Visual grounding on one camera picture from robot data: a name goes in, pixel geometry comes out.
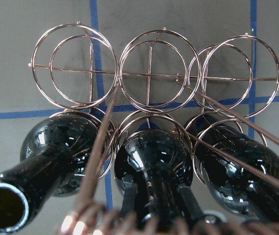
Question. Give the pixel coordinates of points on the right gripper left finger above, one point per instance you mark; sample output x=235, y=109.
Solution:
x=129, y=200

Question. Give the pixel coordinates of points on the copper wire wine basket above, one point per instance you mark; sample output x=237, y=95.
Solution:
x=161, y=72

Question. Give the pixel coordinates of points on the dark bottle in basket corner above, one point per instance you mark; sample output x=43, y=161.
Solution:
x=53, y=157

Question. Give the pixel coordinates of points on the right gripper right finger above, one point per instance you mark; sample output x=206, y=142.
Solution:
x=191, y=208

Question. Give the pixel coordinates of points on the dark bottle under basket handle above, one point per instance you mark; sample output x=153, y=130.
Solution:
x=232, y=186

